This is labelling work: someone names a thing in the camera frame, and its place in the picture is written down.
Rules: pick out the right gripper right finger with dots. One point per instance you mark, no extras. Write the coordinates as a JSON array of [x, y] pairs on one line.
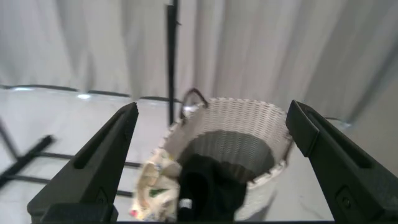
[[329, 169]]

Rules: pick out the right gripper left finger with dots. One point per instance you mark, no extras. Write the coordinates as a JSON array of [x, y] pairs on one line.
[[93, 186]]

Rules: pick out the black garment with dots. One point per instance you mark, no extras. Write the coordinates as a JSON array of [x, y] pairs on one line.
[[211, 193]]

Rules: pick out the white laundry basket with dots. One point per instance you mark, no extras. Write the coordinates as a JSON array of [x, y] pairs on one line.
[[242, 118]]

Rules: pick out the black clothes rack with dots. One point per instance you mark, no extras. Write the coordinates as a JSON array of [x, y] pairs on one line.
[[171, 62]]

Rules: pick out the cream printed garment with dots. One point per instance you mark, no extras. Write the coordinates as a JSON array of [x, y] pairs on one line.
[[155, 186]]

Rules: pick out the white curtain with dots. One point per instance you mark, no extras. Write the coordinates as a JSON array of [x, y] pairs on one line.
[[248, 46]]

